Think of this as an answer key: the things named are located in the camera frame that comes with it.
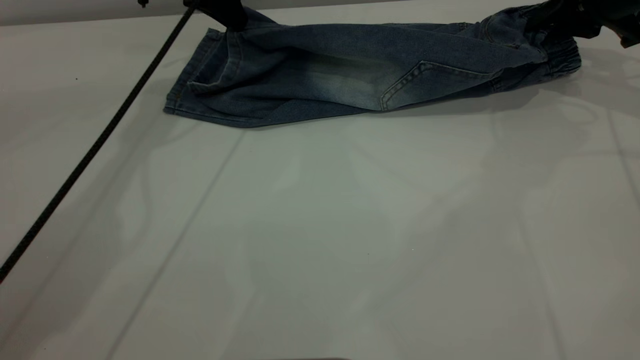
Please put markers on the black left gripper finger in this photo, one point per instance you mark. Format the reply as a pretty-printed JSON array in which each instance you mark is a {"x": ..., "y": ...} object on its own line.
[{"x": 227, "y": 12}]

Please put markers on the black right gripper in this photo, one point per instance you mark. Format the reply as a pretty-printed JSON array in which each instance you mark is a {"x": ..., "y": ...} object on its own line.
[{"x": 612, "y": 11}]

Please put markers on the blue denim jeans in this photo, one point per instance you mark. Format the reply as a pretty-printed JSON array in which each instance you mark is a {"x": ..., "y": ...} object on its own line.
[{"x": 325, "y": 80}]

